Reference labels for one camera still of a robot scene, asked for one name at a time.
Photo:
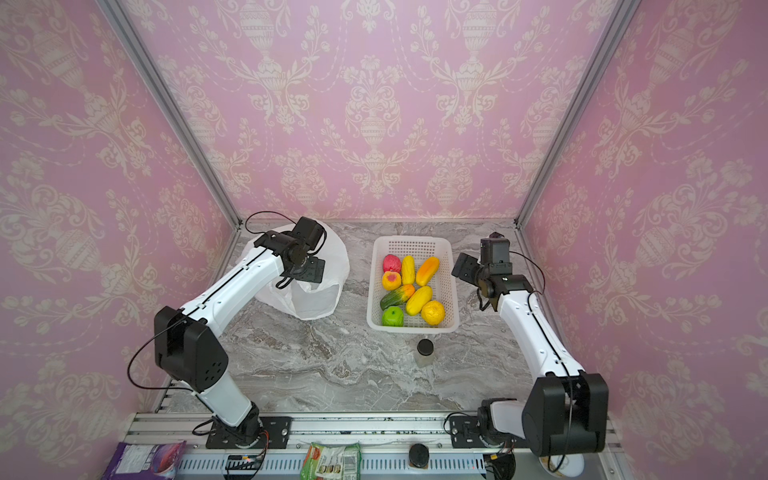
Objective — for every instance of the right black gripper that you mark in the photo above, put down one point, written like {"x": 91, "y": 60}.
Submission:
{"x": 466, "y": 269}

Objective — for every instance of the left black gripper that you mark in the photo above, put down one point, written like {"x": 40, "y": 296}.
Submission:
{"x": 316, "y": 272}

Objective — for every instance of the orange mango fruit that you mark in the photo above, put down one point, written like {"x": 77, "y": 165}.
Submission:
{"x": 427, "y": 271}

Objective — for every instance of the white perforated plastic basket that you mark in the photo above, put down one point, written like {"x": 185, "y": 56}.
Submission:
{"x": 442, "y": 284}

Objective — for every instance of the yellow orange round fruit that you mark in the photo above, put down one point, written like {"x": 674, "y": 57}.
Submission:
{"x": 433, "y": 313}

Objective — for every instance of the yellow banana fruit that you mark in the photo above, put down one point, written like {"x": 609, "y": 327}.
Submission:
{"x": 418, "y": 300}

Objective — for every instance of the green orange papaya fruit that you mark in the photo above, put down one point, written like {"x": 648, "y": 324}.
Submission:
{"x": 398, "y": 297}

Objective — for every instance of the pink red fruit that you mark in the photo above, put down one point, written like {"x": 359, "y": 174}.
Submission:
{"x": 391, "y": 263}

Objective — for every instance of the yellow red peach fruit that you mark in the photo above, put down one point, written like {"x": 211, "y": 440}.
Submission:
{"x": 391, "y": 280}

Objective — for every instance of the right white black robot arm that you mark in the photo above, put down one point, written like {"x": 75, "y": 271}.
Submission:
{"x": 566, "y": 411}

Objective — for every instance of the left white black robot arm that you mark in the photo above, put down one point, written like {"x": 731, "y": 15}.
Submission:
{"x": 186, "y": 340}

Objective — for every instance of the clear jar black lid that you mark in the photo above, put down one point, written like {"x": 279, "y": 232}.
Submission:
{"x": 425, "y": 353}

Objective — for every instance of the green snack packet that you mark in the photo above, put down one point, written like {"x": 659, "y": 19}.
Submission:
{"x": 332, "y": 462}

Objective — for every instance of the black lid jar front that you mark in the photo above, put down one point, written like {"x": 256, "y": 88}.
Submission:
{"x": 418, "y": 456}

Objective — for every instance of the tin can pull tab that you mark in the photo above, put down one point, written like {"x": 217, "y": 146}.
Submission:
{"x": 563, "y": 466}

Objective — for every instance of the purple snack packet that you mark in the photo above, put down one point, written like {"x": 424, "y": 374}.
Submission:
{"x": 145, "y": 461}

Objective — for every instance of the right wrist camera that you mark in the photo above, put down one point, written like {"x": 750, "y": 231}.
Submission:
{"x": 494, "y": 249}

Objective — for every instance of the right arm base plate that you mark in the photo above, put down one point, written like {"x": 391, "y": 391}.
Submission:
{"x": 465, "y": 433}

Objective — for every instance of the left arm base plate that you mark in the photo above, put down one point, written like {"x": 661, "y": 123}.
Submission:
{"x": 271, "y": 432}

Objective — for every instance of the aluminium front rail frame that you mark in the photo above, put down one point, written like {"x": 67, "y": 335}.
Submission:
{"x": 385, "y": 439}

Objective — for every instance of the right aluminium corner post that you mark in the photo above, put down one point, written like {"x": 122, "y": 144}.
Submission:
{"x": 617, "y": 25}

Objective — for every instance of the aluminium corner post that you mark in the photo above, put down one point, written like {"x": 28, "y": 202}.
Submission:
{"x": 617, "y": 25}
{"x": 118, "y": 18}

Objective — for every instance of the left aluminium corner post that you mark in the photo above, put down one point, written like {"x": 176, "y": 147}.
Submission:
{"x": 118, "y": 18}

